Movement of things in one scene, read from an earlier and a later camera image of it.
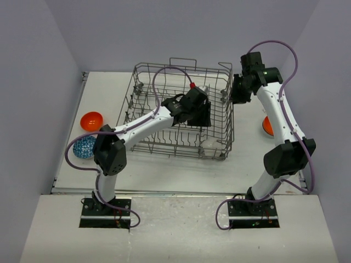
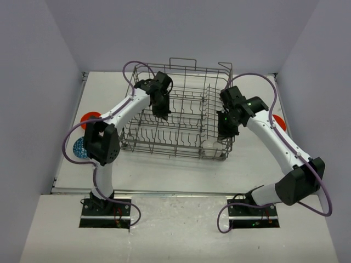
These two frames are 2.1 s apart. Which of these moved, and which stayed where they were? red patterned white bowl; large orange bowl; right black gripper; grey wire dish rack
Moved: right black gripper
Stayed: large orange bowl; red patterned white bowl; grey wire dish rack
